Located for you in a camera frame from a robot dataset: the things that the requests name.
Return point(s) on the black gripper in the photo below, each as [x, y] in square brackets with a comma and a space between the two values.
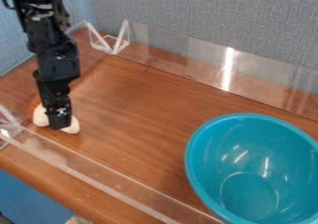
[59, 64]

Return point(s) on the white brown toy mushroom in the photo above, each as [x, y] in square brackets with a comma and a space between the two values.
[41, 120]

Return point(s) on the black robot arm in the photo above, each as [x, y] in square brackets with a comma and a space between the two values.
[45, 20]

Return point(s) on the blue plastic bowl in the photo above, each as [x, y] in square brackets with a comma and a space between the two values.
[252, 166]

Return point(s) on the clear acrylic left panel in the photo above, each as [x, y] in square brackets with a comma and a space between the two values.
[18, 62]

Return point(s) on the clear acrylic panel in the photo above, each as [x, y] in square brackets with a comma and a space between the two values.
[266, 80]
[18, 62]
[99, 176]

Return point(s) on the clear acrylic front panel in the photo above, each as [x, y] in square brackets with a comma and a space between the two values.
[99, 176]

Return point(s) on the clear acrylic back panel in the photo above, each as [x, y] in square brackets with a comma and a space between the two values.
[266, 80]

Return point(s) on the clear acrylic corner bracket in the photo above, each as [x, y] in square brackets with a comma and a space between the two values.
[107, 43]

